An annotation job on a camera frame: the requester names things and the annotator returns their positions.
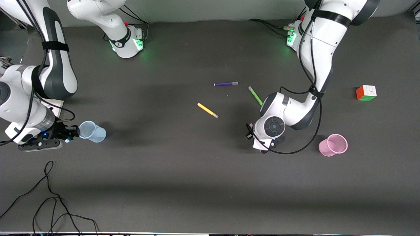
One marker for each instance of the green marker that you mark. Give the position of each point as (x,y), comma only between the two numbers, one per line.
(254,94)

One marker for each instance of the translucent blue cup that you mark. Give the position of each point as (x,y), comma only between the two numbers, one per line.
(96,134)

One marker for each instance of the colourful puzzle cube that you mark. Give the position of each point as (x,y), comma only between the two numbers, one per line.
(366,93)

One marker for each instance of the yellow marker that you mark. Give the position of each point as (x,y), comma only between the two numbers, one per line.
(207,110)

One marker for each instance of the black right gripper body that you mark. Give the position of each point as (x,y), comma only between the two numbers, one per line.
(61,130)

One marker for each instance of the flat white device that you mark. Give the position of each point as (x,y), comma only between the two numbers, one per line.
(58,108)

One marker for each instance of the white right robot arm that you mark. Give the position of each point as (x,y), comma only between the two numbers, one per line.
(59,65)

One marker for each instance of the purple marker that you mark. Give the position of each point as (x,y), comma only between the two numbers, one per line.
(224,84)

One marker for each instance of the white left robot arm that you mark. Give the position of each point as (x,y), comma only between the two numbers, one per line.
(321,39)

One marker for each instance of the translucent pink cup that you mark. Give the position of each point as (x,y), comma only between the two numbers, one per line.
(325,147)

